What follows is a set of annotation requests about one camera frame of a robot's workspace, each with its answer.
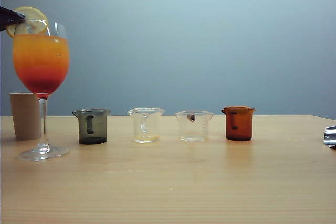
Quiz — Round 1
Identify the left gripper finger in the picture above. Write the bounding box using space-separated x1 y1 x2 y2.
0 21 19 33
0 6 26 23

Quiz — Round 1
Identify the yellow lemon slice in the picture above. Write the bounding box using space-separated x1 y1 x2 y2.
6 6 49 38

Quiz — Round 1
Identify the wine glass with orange drink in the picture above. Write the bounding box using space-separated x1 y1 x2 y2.
12 20 71 162

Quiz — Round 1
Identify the beige paper cup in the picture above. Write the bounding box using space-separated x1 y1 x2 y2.
9 93 42 141

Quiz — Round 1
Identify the smoky grey glass beaker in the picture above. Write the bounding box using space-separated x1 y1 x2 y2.
72 108 112 145

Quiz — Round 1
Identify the clear beaker with yellow residue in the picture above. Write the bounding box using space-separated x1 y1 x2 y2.
127 107 165 144

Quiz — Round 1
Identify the clear graduated glass beaker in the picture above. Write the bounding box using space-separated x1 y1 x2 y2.
174 110 214 142

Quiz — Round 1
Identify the amber glass beaker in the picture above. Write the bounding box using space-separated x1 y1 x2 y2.
220 106 256 142

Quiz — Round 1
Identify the shiny metal object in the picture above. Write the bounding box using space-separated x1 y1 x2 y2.
322 126 336 149

